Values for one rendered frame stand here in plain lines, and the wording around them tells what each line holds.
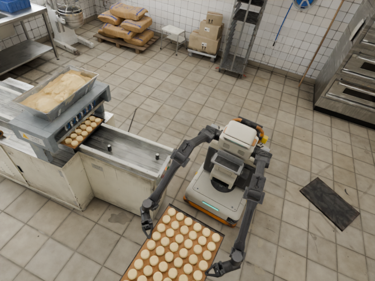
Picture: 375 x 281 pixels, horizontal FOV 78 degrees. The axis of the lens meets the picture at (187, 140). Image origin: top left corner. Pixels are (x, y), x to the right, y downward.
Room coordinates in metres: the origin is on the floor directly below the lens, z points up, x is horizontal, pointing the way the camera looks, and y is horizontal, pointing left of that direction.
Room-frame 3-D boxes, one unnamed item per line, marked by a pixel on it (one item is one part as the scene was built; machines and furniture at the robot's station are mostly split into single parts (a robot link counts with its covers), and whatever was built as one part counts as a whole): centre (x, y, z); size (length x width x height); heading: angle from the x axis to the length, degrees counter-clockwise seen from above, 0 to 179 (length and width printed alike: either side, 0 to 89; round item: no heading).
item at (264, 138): (1.56, -0.50, 0.59); 0.55 x 0.34 x 0.83; 68
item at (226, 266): (0.40, -0.32, 0.98); 0.07 x 0.07 x 0.10; 23
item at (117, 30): (4.79, 1.75, 0.32); 0.72 x 0.42 x 0.17; 78
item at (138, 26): (4.91, 1.42, 0.47); 0.72 x 0.42 x 0.17; 169
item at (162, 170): (1.14, 0.16, 0.77); 0.24 x 0.04 x 0.14; 166
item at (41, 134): (1.34, 1.00, 1.01); 0.72 x 0.33 x 0.34; 166
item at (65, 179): (1.46, 1.46, 0.42); 1.28 x 0.72 x 0.84; 76
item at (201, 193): (1.47, -0.46, 0.16); 0.67 x 0.64 x 0.25; 158
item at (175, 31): (4.97, 0.64, 0.23); 0.45 x 0.45 x 0.46; 66
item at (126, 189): (1.22, 0.51, 0.45); 0.70 x 0.34 x 0.90; 76
